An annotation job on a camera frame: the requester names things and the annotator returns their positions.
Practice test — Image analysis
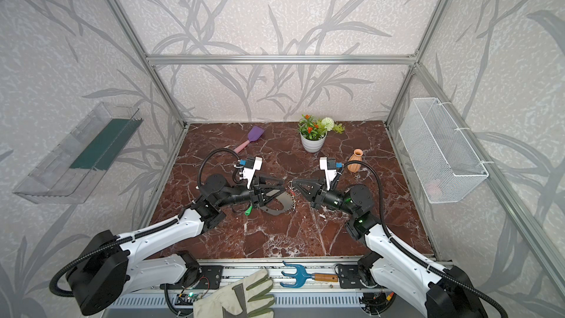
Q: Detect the white pot with flowers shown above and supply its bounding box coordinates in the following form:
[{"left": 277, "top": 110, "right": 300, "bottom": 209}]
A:
[{"left": 298, "top": 115, "right": 345, "bottom": 153}]

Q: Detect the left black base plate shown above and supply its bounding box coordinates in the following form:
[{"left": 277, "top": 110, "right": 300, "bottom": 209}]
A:
[{"left": 190, "top": 265, "right": 224, "bottom": 291}]

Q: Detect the small terracotta vase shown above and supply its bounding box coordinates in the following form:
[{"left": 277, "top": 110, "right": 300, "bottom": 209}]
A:
[{"left": 347, "top": 149, "right": 363, "bottom": 173}]

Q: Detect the white green work glove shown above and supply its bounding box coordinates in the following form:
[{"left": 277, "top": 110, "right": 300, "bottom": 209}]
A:
[{"left": 194, "top": 269, "right": 275, "bottom": 318}]

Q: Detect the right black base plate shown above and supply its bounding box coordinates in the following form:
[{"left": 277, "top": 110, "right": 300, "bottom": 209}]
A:
[{"left": 334, "top": 264, "right": 366, "bottom": 289}]

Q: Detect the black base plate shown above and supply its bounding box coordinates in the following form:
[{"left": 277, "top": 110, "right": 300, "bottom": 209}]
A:
[
  {"left": 190, "top": 265, "right": 224, "bottom": 291},
  {"left": 334, "top": 264, "right": 366, "bottom": 289}
]

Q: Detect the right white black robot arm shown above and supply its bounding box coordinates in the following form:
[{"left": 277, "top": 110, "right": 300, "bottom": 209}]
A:
[{"left": 291, "top": 179, "right": 508, "bottom": 317}]

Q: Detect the clear plastic wall tray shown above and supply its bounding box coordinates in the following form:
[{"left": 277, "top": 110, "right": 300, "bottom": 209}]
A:
[{"left": 13, "top": 102, "right": 143, "bottom": 205}]

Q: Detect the white wire mesh basket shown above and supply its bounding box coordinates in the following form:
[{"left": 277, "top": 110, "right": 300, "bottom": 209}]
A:
[{"left": 399, "top": 97, "right": 489, "bottom": 204}]

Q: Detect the blue garden hand fork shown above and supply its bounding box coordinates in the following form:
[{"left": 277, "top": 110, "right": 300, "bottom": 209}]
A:
[{"left": 280, "top": 261, "right": 339, "bottom": 289}]

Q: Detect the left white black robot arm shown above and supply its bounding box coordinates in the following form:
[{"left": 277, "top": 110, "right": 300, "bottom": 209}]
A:
[{"left": 49, "top": 174, "right": 285, "bottom": 316}]

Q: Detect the green circuit board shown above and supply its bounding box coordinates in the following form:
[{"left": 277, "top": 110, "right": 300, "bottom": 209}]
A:
[{"left": 175, "top": 291, "right": 205, "bottom": 307}]

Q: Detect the purple pink toy spatula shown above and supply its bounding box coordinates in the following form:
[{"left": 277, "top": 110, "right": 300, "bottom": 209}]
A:
[{"left": 234, "top": 126, "right": 265, "bottom": 153}]

